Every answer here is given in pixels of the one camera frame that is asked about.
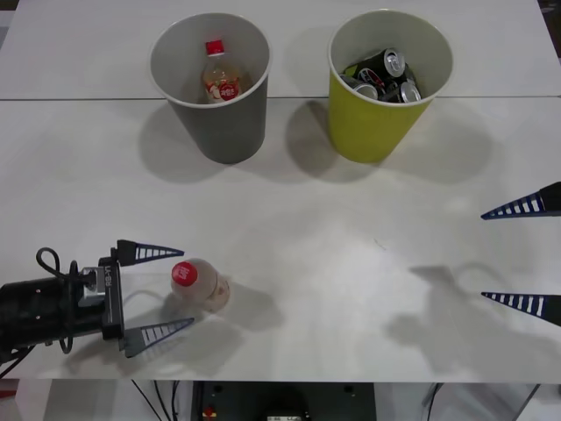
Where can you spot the grey plastic bin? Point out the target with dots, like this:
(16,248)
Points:
(228,127)

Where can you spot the black can with silver top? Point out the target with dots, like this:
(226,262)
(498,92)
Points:
(390,61)
(366,90)
(409,92)

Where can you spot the black can with red print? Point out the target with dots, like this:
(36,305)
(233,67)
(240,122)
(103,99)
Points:
(372,74)

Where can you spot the clear bottle with white label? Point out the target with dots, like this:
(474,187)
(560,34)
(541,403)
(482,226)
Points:
(206,287)

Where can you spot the red emergency button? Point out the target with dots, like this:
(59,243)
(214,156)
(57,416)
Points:
(209,412)

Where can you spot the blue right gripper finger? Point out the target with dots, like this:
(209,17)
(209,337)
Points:
(537,304)
(537,204)

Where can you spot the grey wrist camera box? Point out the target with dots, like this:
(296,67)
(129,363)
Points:
(93,287)

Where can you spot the clear bottle with apple label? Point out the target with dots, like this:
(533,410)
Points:
(221,79)

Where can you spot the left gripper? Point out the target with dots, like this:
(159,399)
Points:
(111,302)

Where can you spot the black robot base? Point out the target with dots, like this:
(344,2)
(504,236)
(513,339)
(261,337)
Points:
(285,401)

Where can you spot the yellow-green plastic bin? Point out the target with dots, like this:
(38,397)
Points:
(368,127)

